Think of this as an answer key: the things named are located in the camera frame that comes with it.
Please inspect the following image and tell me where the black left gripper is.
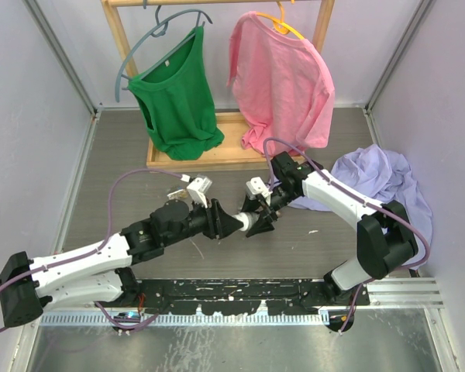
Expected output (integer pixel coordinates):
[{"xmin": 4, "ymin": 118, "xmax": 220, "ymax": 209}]
[{"xmin": 163, "ymin": 194, "xmax": 241, "ymax": 246}]

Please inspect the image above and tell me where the white capped pill bottle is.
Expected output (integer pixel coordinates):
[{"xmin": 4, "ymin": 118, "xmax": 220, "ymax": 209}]
[{"xmin": 233, "ymin": 212, "xmax": 259, "ymax": 232}]

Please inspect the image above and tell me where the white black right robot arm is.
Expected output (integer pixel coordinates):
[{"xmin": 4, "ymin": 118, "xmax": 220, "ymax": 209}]
[{"xmin": 235, "ymin": 152, "xmax": 419, "ymax": 305}]

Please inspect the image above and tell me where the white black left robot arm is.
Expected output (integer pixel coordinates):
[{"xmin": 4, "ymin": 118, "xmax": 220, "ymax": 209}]
[{"xmin": 0, "ymin": 199, "xmax": 253, "ymax": 328}]

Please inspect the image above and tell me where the clear bottle of yellow capsules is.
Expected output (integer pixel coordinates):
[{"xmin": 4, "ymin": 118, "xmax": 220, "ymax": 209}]
[{"xmin": 167, "ymin": 186, "xmax": 188, "ymax": 200}]

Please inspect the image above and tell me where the wooden clothes rack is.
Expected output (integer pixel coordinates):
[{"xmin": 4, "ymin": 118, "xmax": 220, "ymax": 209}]
[{"xmin": 100, "ymin": 0, "xmax": 336, "ymax": 174}]

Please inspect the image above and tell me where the pink t-shirt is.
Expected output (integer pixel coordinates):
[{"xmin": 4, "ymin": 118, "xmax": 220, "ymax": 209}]
[{"xmin": 228, "ymin": 12, "xmax": 336, "ymax": 156}]

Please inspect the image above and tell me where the lavender crumpled cloth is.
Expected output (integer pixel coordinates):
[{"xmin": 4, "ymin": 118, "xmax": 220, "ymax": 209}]
[{"xmin": 290, "ymin": 143, "xmax": 434, "ymax": 249}]

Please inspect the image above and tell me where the green t-shirt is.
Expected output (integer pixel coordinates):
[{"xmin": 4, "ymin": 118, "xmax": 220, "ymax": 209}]
[{"xmin": 128, "ymin": 26, "xmax": 225, "ymax": 160}]

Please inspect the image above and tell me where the yellow clothes hanger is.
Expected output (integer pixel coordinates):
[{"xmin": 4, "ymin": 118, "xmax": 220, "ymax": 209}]
[{"xmin": 256, "ymin": 1, "xmax": 305, "ymax": 40}]

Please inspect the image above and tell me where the grey-blue clothes hanger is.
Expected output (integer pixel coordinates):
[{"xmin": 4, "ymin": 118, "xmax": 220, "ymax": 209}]
[{"xmin": 104, "ymin": 1, "xmax": 214, "ymax": 103}]

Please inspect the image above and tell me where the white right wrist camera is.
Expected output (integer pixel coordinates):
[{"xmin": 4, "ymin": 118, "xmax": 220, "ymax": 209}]
[{"xmin": 246, "ymin": 177, "xmax": 271, "ymax": 200}]

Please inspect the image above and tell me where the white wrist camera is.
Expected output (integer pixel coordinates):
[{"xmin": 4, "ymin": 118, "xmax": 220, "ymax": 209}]
[
  {"xmin": 186, "ymin": 175, "xmax": 212, "ymax": 208},
  {"xmin": 246, "ymin": 177, "xmax": 271, "ymax": 200}
]

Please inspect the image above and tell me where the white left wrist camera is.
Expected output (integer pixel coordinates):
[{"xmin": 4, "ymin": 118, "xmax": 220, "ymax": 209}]
[{"xmin": 186, "ymin": 175, "xmax": 212, "ymax": 208}]

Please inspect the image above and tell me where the white slotted cable duct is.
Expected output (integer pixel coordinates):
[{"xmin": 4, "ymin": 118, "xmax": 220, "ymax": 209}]
[{"xmin": 40, "ymin": 309, "xmax": 329, "ymax": 326}]

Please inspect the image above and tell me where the aluminium frame rail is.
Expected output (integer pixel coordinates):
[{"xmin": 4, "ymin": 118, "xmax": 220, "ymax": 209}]
[{"xmin": 22, "ymin": 277, "xmax": 445, "ymax": 311}]

